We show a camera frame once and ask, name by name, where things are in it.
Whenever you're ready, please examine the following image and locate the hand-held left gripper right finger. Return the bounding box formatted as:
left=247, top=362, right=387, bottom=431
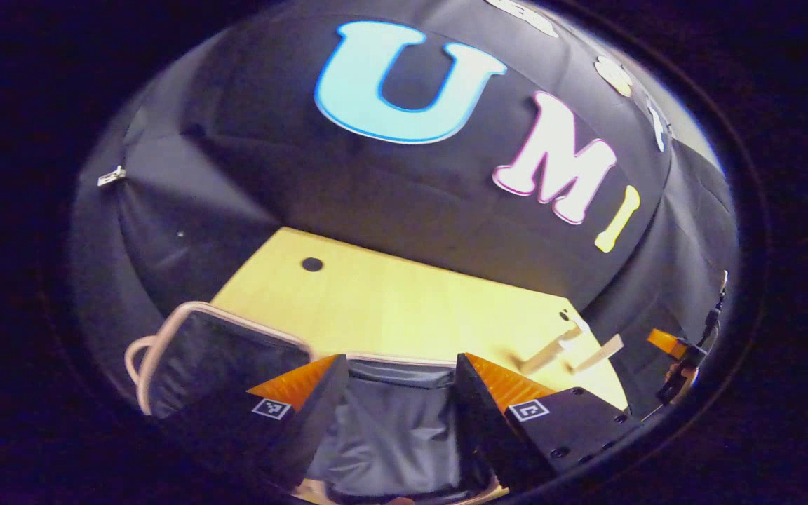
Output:
left=454, top=353, right=644, bottom=492

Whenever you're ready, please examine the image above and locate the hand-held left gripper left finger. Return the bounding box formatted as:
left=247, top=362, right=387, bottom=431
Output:
left=155, top=354, right=351, bottom=492

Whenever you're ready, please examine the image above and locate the pink suitcase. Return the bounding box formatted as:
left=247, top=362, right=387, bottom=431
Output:
left=123, top=301, right=511, bottom=505

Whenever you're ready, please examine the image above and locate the black backdrop cloth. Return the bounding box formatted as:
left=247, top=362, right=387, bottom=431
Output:
left=71, top=0, right=740, bottom=422

